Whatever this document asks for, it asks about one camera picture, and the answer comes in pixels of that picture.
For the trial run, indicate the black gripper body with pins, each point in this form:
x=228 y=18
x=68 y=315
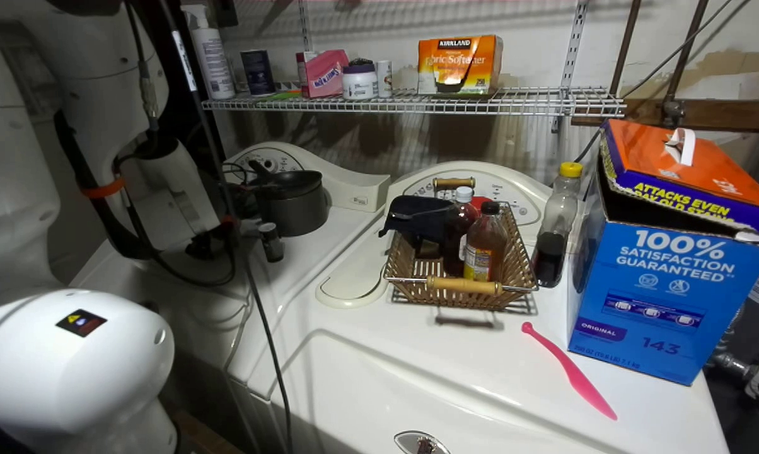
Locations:
x=218 y=239

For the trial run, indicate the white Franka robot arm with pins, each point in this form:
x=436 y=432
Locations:
x=65 y=369

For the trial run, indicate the black cooking pot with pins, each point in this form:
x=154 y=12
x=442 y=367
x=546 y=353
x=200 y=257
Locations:
x=294 y=201

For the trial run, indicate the small black shaker silver cap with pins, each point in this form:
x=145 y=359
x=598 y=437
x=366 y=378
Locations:
x=271 y=244

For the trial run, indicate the white washing machine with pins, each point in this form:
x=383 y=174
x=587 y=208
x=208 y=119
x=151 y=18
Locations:
x=355 y=198

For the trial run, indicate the dark cylindrical can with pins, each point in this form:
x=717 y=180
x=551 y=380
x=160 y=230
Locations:
x=257 y=70

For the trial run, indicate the tall white plastic bottle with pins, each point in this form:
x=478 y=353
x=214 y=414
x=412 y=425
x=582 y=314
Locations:
x=214 y=58

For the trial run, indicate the pink cardboard box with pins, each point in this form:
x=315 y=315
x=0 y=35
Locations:
x=323 y=76

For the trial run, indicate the black plastic item in basket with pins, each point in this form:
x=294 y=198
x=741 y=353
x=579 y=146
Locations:
x=420 y=219

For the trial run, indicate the white jar dark lid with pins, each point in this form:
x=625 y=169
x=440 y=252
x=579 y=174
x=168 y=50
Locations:
x=359 y=80

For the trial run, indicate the red capped sauce bottle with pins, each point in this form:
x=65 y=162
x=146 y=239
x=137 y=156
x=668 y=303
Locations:
x=473 y=209

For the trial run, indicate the brown bottle yellow label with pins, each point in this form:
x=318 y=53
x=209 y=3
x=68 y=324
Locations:
x=483 y=242

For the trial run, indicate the white dryer machine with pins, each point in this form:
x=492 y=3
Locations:
x=444 y=378

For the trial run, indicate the orange yellow cardboard box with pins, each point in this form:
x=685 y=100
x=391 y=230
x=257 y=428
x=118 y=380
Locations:
x=458 y=65

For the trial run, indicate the dark liquid bottle yellow cap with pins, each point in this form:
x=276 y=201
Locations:
x=556 y=228

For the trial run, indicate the pink plastic spatula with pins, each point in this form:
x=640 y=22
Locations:
x=572 y=374

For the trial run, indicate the blue detergent box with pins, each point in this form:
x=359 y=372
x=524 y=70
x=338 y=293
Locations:
x=663 y=293

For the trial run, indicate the metal shelf upright rail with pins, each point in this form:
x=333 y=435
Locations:
x=304 y=22
x=572 y=50

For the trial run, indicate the metal pipe frame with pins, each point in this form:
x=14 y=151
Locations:
x=679 y=65

